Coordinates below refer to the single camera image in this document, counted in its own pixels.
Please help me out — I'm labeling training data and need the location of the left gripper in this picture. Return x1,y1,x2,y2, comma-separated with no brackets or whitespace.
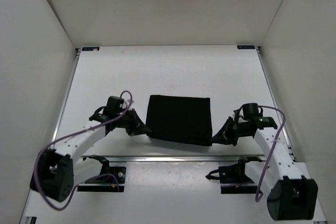
116,106,152,135

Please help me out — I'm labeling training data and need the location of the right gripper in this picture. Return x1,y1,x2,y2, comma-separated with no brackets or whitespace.
210,116,251,146

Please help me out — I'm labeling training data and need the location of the black skirt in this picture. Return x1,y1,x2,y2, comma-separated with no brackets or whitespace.
145,95,213,146

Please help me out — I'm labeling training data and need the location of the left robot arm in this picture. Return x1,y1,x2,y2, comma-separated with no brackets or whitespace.
29,96,151,202

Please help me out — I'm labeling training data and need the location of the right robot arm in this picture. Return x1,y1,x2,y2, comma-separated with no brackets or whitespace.
206,103,318,221

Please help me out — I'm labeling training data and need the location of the right table corner label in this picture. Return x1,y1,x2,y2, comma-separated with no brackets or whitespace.
237,45,255,50

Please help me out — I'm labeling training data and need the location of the table corner label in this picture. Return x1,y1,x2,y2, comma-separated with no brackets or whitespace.
81,47,100,51
237,45,255,50

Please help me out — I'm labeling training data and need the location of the left table corner label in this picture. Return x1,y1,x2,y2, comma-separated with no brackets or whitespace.
81,47,100,51

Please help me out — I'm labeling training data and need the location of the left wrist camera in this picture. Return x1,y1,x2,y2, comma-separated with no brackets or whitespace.
122,99,134,110

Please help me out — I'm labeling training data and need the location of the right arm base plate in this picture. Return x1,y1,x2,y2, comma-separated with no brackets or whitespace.
205,156,262,194

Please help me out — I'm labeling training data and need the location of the aluminium table front rail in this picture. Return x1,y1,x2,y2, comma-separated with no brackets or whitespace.
81,154,268,164

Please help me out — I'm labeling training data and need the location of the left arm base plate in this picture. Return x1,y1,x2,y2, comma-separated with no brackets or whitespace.
77,162,127,193

